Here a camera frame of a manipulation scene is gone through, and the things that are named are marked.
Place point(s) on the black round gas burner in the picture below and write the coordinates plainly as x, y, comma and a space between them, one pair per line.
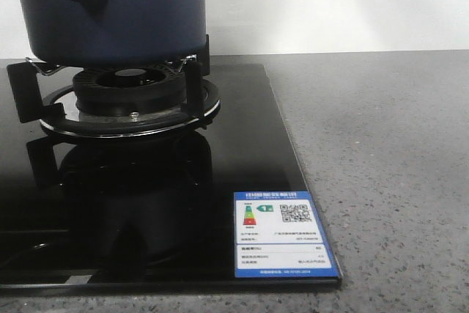
119, 91

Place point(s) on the black pot support grate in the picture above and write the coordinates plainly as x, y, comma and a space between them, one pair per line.
59, 115

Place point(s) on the black glass gas stove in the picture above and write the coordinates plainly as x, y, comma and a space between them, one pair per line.
153, 214

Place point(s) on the dark blue cooking pot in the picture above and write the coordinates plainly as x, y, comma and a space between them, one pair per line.
99, 33

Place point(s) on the blue energy label sticker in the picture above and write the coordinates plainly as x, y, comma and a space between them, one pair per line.
278, 235

